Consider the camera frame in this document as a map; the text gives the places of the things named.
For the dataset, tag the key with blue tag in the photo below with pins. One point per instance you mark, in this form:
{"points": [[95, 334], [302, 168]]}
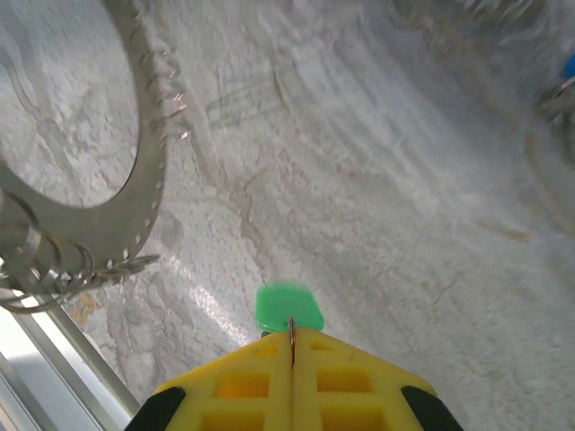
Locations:
{"points": [[570, 67]]}

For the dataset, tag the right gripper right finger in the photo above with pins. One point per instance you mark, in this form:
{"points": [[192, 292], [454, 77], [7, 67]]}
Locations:
{"points": [[341, 386]]}

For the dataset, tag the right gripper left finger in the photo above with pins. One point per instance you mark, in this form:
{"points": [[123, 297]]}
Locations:
{"points": [[251, 381]]}

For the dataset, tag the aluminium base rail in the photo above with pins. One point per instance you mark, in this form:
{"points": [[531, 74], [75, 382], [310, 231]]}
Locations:
{"points": [[54, 359]]}

